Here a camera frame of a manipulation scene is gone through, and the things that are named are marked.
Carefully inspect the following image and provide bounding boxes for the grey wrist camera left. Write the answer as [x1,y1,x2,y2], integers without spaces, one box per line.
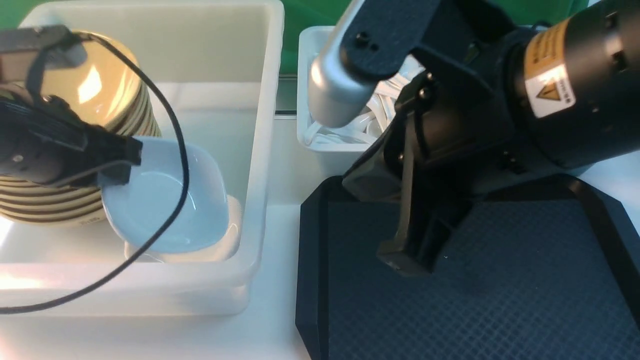
[0,24,88,84]

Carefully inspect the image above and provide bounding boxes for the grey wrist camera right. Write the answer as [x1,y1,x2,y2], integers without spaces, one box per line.
[308,0,441,129]

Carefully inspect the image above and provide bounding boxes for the black serving tray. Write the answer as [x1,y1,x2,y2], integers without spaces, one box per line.
[295,177,640,360]

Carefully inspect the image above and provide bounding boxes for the tan noodle bowl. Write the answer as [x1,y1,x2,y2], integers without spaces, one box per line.
[41,41,155,136]

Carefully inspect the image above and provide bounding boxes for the white square dish in tub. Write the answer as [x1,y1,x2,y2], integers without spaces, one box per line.
[136,195,243,264]

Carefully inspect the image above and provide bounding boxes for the white square dish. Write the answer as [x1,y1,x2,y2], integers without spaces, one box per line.
[102,136,230,254]
[136,195,243,264]

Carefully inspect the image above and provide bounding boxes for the pile of white spoons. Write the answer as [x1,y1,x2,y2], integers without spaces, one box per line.
[302,55,424,147]

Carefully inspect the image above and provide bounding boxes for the white spoon bin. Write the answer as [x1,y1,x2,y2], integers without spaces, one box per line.
[296,26,372,173]

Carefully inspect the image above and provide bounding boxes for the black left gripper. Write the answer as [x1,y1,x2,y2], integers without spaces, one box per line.
[1,95,143,188]

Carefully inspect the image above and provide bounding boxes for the green backdrop cloth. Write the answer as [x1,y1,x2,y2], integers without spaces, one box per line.
[0,0,595,75]

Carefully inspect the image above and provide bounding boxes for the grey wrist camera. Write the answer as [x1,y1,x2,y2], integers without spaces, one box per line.
[0,24,88,84]
[308,0,441,129]

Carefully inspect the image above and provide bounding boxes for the large white plastic tub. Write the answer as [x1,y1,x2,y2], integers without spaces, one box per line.
[1,0,284,316]

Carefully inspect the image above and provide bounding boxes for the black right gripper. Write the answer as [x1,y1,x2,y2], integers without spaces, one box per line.
[342,0,530,276]

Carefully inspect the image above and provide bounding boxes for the black camera cable left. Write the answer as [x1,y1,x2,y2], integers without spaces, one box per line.
[0,32,191,315]

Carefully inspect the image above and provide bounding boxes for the stack of tan bowls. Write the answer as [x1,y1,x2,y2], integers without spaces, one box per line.
[1,85,162,227]

